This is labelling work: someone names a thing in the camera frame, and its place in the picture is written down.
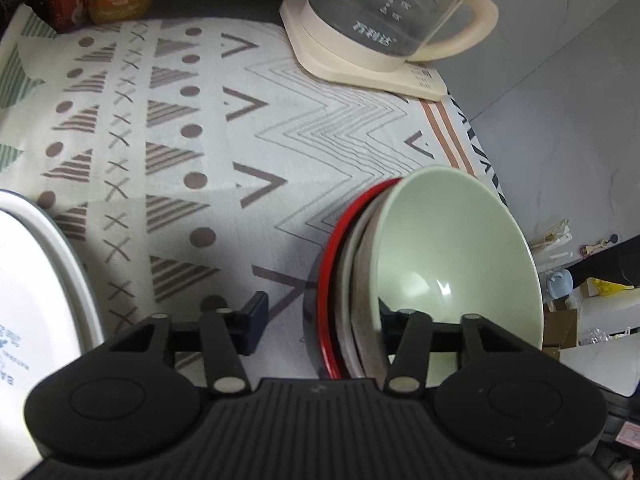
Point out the white foam board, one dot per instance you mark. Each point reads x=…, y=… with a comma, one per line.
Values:
x=600, y=360

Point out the cardboard box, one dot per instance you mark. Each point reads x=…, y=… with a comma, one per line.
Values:
x=560, y=327

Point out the patterned tablecloth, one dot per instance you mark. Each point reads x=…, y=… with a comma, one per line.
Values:
x=200, y=110

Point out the red plate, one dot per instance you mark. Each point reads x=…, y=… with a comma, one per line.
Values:
x=327, y=320

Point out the white plate with blue print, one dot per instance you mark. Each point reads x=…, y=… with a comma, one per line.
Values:
x=35, y=310

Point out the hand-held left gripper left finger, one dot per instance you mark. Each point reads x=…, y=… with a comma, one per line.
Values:
x=259, y=321

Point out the pale green bowl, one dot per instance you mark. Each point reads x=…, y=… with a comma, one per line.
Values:
x=450, y=240

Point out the cream kettle base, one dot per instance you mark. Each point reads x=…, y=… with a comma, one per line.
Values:
x=340, y=67

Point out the wooden chopsticks bundle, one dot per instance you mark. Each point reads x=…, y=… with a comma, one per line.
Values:
x=550, y=240

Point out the yellow plastic bag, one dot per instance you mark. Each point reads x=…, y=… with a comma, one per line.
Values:
x=605, y=287

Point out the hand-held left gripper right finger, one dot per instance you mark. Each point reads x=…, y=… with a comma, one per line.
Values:
x=415, y=340

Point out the light blue plastic object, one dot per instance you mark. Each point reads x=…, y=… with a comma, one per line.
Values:
x=557, y=282

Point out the speckled beige bowl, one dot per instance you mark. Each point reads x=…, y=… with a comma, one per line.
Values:
x=362, y=310

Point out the dark cloth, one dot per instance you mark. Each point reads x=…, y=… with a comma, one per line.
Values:
x=610, y=265

